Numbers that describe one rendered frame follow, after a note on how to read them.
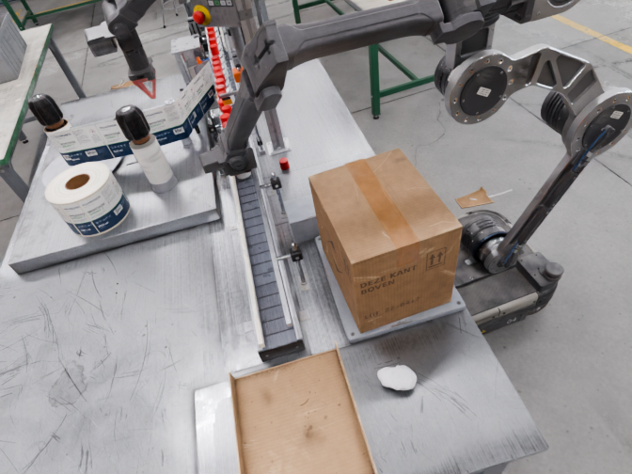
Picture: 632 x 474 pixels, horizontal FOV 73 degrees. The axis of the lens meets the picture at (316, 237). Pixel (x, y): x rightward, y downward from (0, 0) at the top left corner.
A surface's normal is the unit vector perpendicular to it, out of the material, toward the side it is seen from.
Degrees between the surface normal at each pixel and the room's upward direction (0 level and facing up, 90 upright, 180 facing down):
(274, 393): 0
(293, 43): 41
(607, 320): 0
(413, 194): 0
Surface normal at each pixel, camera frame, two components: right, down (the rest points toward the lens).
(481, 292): -0.15, -0.67
